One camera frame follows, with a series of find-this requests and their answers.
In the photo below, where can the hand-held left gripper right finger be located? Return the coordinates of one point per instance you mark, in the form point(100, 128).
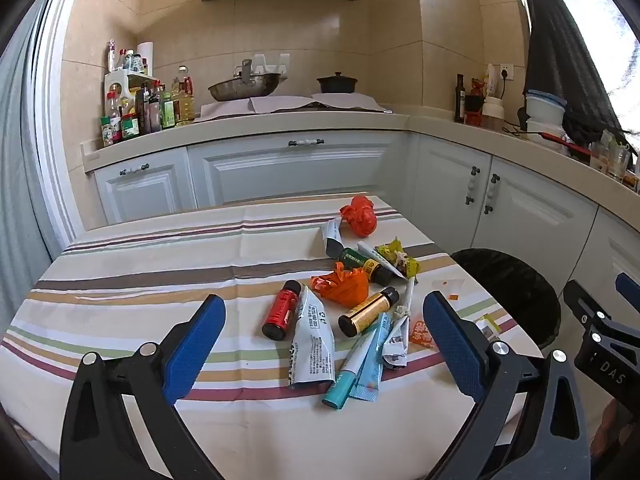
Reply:
point(452, 345)

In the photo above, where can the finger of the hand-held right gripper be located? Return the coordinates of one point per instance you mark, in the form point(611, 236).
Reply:
point(629, 285)
point(580, 300)

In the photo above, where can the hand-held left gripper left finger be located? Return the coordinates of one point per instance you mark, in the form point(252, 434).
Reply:
point(197, 345)

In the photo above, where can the small orange sachet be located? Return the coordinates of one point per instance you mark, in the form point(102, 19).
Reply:
point(420, 334)

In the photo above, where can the small yellow white wrapper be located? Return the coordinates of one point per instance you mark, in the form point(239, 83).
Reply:
point(487, 325)

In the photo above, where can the grey white wrapper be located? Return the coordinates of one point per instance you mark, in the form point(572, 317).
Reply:
point(397, 342)

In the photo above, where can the white paper stick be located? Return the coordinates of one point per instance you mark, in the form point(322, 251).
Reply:
point(407, 300)

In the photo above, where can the black trash bin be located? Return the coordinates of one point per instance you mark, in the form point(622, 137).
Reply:
point(510, 280)

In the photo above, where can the light blue sachet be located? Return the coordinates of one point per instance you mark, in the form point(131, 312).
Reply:
point(372, 375)

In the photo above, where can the red label small bottle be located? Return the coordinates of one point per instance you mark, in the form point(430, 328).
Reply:
point(282, 310)

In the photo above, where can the gold label brown bottle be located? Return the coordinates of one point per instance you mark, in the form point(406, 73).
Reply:
point(365, 312)

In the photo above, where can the yellow snack wrapper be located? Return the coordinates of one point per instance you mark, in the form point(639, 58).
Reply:
point(392, 250)

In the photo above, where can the teal tube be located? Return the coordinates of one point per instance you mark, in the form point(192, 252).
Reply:
point(345, 382)

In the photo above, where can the white foil packet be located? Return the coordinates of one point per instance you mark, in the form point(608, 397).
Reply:
point(312, 347)

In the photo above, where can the orange plastic bag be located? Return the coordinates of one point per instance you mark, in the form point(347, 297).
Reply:
point(345, 287)

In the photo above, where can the white tube with green print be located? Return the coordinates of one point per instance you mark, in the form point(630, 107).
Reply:
point(372, 252)

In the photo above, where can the green yellow label dark bottle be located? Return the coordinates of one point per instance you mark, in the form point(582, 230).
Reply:
point(354, 259)

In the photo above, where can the red plastic bag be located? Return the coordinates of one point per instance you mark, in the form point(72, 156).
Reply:
point(362, 220)

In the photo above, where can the white grey squeezed tube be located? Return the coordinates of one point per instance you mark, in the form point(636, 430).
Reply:
point(332, 237)

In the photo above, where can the person's right hand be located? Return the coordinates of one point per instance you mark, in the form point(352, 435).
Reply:
point(607, 425)

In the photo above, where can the striped tablecloth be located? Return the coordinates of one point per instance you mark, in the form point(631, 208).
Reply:
point(150, 270)

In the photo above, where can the clear drinking glass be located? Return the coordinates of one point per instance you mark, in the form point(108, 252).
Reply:
point(598, 157)
point(619, 162)

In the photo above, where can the white plastic bowl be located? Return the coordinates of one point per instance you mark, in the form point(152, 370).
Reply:
point(545, 135)

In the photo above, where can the white kitchen cabinet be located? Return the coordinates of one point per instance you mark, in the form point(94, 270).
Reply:
point(250, 175)

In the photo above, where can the white bowl with blue lid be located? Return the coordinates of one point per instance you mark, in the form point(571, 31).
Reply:
point(545, 107)

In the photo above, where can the white ceramic jar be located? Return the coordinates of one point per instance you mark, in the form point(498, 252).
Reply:
point(492, 115)

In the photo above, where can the black cup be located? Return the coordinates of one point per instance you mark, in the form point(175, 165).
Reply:
point(474, 105)

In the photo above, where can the dark oil bottle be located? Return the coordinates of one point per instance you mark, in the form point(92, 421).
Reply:
point(459, 100)

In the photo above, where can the dark hanging cloth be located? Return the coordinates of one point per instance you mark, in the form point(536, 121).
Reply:
point(565, 60)

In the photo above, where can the red orange packet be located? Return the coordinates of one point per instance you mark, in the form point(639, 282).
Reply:
point(478, 87)

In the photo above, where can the white packet in jar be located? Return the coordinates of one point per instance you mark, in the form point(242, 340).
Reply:
point(492, 80)

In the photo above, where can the cluster of condiment bottles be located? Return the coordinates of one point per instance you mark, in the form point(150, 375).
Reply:
point(150, 110)

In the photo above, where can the pale stove cover cloth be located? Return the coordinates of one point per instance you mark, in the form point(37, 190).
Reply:
point(280, 104)

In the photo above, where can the steel wok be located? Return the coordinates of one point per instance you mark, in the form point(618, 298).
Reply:
point(245, 87)

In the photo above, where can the white spice rack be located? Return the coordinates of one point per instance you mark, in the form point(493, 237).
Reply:
point(125, 80)

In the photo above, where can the black lidded pot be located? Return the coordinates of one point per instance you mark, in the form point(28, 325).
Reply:
point(337, 84)

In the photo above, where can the paper towel roll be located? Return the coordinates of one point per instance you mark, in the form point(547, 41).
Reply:
point(145, 57)

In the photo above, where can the white wall socket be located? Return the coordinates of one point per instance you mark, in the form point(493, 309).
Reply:
point(507, 71)

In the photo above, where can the white door frame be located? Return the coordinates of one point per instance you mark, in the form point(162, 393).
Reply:
point(55, 135)

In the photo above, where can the white wall hooks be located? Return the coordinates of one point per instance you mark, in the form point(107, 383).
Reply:
point(270, 64)

